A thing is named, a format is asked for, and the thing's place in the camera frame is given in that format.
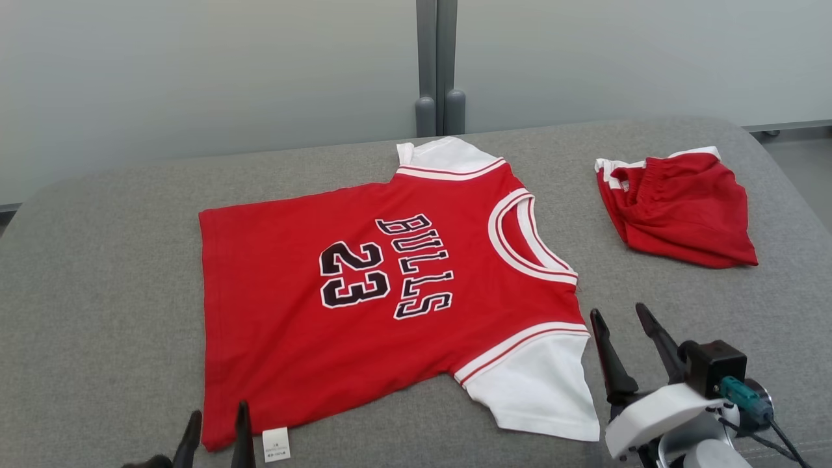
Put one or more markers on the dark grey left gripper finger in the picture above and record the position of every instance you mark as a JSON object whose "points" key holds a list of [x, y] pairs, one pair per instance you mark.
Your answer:
{"points": [[244, 448], [188, 448]]}

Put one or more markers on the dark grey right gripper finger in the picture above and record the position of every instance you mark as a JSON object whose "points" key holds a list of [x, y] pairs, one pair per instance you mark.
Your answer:
{"points": [[614, 370], [663, 341]]}

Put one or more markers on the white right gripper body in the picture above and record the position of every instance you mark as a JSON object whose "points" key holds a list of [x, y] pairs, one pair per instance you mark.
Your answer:
{"points": [[656, 416]]}

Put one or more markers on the red white Bulls jersey shirt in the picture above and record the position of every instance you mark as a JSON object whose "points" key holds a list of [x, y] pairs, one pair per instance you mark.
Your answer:
{"points": [[292, 351]]}

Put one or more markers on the red white-striped Bulls shorts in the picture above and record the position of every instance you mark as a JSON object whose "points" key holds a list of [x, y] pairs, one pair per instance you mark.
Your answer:
{"points": [[689, 214]]}

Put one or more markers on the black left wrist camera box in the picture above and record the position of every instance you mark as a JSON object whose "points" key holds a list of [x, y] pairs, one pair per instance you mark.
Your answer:
{"points": [[153, 463]]}

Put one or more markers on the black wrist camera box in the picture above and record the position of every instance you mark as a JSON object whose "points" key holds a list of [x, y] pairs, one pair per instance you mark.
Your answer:
{"points": [[153, 463], [715, 364]]}

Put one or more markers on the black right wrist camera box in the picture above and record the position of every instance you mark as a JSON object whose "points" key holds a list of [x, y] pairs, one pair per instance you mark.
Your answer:
{"points": [[715, 364]]}

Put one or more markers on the grey partition foot rail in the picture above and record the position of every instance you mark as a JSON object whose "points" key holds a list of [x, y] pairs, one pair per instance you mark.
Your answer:
{"points": [[793, 125]]}

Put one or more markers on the grey partition post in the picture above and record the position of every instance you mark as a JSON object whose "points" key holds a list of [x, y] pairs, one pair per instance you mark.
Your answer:
{"points": [[453, 65], [426, 65]]}

